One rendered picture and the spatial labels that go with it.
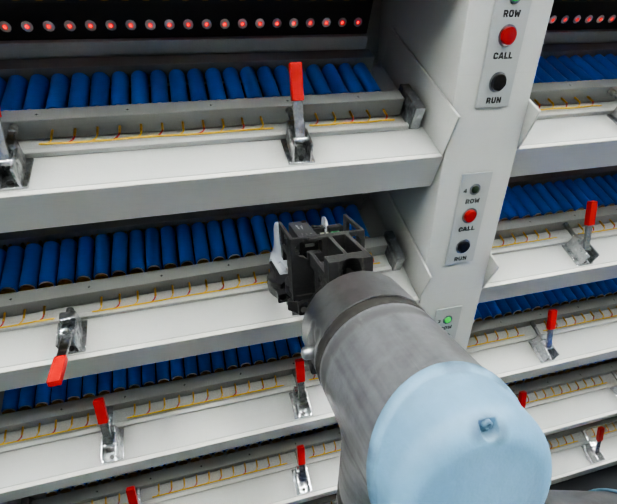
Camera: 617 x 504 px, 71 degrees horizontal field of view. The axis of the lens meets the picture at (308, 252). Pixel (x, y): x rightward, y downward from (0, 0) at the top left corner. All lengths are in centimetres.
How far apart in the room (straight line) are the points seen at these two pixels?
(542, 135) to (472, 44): 17
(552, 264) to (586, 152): 18
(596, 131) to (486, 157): 17
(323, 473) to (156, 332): 44
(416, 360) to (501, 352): 60
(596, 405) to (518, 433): 89
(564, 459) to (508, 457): 102
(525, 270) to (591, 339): 28
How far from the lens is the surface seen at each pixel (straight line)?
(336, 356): 27
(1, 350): 59
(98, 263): 59
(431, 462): 21
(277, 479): 85
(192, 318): 55
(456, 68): 49
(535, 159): 60
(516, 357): 84
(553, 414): 105
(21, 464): 73
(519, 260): 70
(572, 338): 92
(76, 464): 71
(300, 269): 39
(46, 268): 61
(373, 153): 48
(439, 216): 54
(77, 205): 46
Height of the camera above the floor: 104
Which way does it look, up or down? 30 degrees down
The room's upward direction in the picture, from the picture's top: straight up
